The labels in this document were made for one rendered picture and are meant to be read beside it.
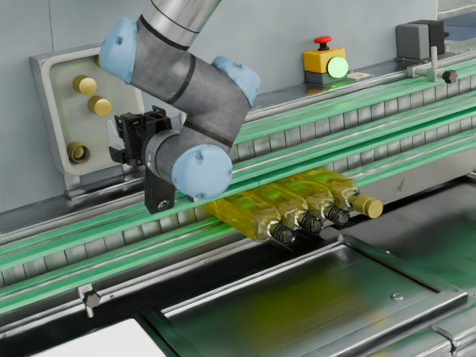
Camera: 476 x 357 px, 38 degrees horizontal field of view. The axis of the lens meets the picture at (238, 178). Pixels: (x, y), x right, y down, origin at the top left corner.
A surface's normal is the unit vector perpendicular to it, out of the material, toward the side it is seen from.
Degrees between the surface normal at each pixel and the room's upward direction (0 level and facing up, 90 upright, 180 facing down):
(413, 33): 90
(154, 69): 22
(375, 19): 0
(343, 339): 90
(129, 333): 90
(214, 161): 0
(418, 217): 89
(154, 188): 27
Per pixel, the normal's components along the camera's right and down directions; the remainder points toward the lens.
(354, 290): -0.15, -0.93
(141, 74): 0.14, 0.63
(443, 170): 0.47, 0.23
